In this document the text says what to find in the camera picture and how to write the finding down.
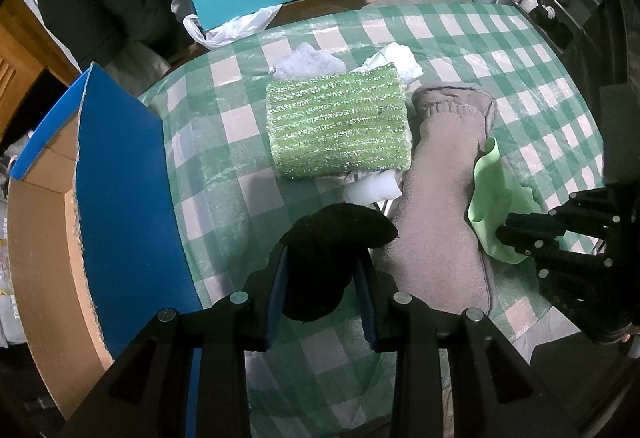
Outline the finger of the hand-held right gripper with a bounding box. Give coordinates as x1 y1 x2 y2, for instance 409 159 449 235
505 190 623 239
495 225 616 271

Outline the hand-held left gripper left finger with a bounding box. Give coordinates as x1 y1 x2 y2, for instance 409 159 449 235
59 245 290 438

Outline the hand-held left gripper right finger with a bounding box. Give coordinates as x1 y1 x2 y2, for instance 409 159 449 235
356 258 582 438

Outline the light green cloth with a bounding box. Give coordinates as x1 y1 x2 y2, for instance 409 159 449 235
467 137 543 265

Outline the black sock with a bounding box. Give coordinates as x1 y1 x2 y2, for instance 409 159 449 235
281 203 399 323

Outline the grey-brown fuzzy sock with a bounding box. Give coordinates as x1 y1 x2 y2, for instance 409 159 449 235
375 85 498 314

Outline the white cloth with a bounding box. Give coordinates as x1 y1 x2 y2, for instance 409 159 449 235
345 168 405 206

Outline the green striped scrubbing cloth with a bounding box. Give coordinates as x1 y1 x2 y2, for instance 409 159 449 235
265 63 413 180

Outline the blue cardboard box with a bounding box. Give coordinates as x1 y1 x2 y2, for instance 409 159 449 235
5 62 203 424

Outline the grey fluffy cloth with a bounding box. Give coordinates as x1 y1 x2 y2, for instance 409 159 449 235
272 44 347 81

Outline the white sack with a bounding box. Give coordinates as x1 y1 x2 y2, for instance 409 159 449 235
117 40 171 84

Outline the white plastic bag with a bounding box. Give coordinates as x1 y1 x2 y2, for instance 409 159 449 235
182 4 283 50

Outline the wooden cabinet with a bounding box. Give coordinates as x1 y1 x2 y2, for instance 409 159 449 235
0 0 81 149

